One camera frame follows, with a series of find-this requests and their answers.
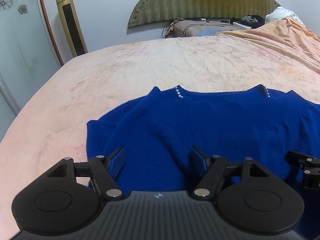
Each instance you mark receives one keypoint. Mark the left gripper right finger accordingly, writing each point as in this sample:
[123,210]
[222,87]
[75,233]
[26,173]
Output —
[246,195]

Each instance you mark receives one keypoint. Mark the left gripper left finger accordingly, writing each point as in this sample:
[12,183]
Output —
[69,195]

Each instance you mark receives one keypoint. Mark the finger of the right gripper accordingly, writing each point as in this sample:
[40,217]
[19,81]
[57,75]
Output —
[308,164]

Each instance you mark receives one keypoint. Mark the blue knit sweater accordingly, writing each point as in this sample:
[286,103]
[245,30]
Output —
[158,131]

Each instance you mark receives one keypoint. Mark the pink bed blanket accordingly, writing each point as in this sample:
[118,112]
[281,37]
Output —
[281,55]

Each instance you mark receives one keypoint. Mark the frosted glass sliding door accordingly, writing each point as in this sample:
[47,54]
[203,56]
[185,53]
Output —
[28,60]

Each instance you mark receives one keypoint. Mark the black item on pillow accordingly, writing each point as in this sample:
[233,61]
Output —
[253,21]

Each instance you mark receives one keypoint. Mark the gold tower fan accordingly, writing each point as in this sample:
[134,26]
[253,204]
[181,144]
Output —
[71,27]

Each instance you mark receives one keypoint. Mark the beige patterned pillow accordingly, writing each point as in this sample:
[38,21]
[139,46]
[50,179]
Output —
[191,28]

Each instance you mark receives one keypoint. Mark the olive green padded headboard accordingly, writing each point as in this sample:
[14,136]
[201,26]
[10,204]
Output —
[154,11]

